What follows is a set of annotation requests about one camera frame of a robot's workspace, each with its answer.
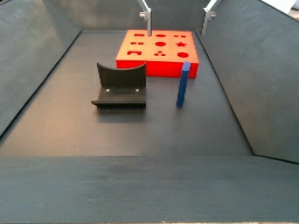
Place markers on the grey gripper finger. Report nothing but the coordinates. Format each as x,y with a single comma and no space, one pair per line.
146,15
208,14

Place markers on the black curved holder stand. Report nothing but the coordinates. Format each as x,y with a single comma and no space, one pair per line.
122,87

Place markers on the blue square-circle peg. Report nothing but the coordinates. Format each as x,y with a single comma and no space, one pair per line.
186,69

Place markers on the red shape-sorting board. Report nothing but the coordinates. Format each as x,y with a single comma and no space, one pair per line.
163,52

